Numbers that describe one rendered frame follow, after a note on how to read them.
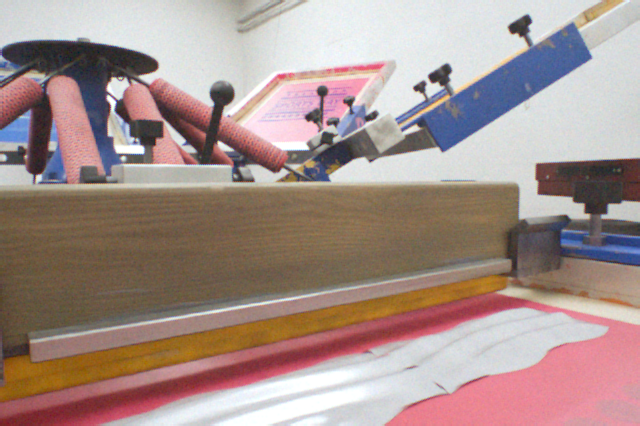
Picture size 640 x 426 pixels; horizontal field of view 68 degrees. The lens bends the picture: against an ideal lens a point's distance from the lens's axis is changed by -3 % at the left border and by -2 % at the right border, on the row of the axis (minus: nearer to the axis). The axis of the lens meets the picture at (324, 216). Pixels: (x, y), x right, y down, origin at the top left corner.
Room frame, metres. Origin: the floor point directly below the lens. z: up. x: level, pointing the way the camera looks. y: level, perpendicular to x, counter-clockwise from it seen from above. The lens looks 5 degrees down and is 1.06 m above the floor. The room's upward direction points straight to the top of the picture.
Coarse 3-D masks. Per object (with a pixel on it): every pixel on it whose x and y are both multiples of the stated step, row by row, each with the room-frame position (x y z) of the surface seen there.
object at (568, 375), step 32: (384, 320) 0.36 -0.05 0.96; (416, 320) 0.36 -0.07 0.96; (448, 320) 0.36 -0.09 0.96; (608, 320) 0.35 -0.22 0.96; (576, 352) 0.29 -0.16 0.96; (608, 352) 0.29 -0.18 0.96; (480, 384) 0.24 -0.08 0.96; (512, 384) 0.24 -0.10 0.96; (544, 384) 0.24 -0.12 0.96; (576, 384) 0.24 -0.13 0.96; (608, 384) 0.24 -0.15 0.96; (512, 416) 0.21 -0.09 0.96; (544, 416) 0.21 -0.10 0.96
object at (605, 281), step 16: (560, 256) 0.45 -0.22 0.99; (544, 272) 0.46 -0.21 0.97; (560, 272) 0.44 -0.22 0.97; (576, 272) 0.43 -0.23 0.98; (592, 272) 0.42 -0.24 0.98; (608, 272) 0.41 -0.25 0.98; (624, 272) 0.40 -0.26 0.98; (544, 288) 0.46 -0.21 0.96; (560, 288) 0.44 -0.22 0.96; (576, 288) 0.43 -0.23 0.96; (592, 288) 0.42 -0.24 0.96; (608, 288) 0.41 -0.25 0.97; (624, 288) 0.40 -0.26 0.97; (624, 304) 0.40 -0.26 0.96
